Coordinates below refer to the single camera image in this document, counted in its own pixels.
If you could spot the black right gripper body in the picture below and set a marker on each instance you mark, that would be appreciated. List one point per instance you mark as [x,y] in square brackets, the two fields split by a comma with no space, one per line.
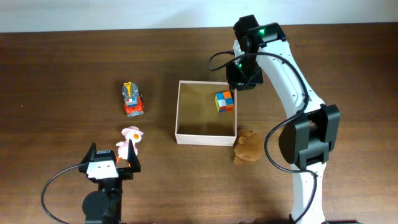
[245,73]

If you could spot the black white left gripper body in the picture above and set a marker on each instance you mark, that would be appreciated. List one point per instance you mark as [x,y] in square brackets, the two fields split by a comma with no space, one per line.
[124,174]

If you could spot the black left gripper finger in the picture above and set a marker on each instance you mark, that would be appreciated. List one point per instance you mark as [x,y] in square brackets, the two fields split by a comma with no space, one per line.
[90,155]
[132,159]

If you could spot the multicolour puzzle cube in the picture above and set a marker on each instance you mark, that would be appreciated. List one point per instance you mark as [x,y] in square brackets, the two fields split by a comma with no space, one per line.
[224,101]

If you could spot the pink cardboard box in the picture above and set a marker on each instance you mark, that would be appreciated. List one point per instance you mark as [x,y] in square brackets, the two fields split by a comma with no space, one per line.
[198,122]

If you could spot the brown plush capybara toy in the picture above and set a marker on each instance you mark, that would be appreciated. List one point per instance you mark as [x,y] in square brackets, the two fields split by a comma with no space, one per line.
[249,148]

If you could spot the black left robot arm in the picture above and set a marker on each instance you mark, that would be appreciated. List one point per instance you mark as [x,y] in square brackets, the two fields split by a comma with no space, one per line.
[104,204]

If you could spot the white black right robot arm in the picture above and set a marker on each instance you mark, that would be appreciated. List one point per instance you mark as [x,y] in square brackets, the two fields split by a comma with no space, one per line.
[309,132]

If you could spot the pink duck toy with hat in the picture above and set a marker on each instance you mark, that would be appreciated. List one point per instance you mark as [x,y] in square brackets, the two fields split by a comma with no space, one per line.
[133,135]

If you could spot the red grey toy truck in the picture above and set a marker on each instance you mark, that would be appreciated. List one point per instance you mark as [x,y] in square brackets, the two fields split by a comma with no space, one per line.
[132,97]

